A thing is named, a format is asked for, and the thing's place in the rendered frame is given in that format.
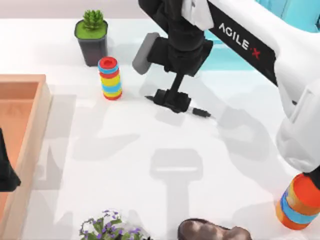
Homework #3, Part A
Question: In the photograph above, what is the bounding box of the shallow salmon-coloured box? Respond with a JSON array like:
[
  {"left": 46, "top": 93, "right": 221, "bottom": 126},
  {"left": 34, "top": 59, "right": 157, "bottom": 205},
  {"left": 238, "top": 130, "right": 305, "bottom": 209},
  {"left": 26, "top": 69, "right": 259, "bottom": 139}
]
[{"left": 0, "top": 74, "right": 54, "bottom": 240}]

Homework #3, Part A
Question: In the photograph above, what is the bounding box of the red yellow blue ring stack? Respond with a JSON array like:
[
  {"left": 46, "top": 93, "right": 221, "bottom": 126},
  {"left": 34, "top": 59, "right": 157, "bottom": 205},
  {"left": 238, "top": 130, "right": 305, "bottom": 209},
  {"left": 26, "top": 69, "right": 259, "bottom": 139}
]
[{"left": 97, "top": 56, "right": 124, "bottom": 101}]

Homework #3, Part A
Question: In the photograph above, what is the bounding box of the orange and blue ring stack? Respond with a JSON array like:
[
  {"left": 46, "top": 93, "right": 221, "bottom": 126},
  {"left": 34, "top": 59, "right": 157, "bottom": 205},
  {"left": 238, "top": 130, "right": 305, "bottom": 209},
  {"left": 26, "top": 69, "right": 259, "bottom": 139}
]
[{"left": 275, "top": 173, "right": 320, "bottom": 231}]

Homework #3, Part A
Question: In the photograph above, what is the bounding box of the purple flowering plant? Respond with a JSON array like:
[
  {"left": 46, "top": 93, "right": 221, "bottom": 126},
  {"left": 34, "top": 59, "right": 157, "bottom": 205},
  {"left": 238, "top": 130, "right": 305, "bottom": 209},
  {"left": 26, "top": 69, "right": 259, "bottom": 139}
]
[{"left": 79, "top": 209, "right": 151, "bottom": 240}]

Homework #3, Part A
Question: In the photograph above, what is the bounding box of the grey pot with green succulent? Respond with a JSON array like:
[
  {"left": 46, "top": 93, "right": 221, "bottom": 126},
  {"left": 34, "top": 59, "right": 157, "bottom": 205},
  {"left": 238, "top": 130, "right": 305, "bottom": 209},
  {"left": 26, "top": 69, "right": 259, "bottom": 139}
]
[{"left": 73, "top": 9, "right": 109, "bottom": 67}]

